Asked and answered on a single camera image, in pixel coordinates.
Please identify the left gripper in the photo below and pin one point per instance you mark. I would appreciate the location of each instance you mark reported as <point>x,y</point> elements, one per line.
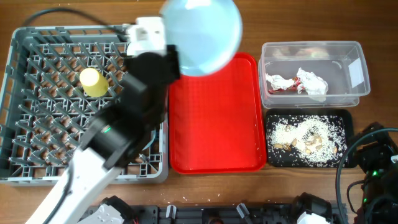
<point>139,60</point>

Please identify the yellow-green plastic cup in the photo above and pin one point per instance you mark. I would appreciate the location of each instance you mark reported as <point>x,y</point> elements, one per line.
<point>93,83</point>

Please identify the light blue plate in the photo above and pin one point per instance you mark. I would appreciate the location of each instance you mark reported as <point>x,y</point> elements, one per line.
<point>207,33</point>

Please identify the white napkin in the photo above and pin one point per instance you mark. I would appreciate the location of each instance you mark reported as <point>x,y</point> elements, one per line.
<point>315,86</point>

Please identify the rice and nut scraps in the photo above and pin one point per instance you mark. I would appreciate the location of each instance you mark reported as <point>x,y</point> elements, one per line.
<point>308,138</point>

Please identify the light blue bowl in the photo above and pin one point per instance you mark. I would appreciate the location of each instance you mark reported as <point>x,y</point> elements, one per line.
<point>152,139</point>

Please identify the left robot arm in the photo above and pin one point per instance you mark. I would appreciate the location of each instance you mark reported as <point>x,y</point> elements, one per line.
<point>119,132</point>

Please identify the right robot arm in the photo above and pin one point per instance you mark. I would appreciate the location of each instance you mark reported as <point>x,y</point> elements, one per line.
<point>376,155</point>

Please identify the grey dishwasher rack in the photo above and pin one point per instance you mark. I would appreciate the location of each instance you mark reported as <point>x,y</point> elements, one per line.
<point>44,108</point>

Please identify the red plastic tray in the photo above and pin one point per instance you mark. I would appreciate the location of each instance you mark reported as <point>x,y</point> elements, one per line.
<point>215,122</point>

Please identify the crumpled white paper piece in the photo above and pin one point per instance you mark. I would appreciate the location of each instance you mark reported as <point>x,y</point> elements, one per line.
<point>278,82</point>

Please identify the clear plastic bin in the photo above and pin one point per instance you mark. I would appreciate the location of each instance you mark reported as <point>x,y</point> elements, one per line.
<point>340,63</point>

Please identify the black plastic tray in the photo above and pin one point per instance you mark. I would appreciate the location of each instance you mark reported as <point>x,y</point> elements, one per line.
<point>273,161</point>

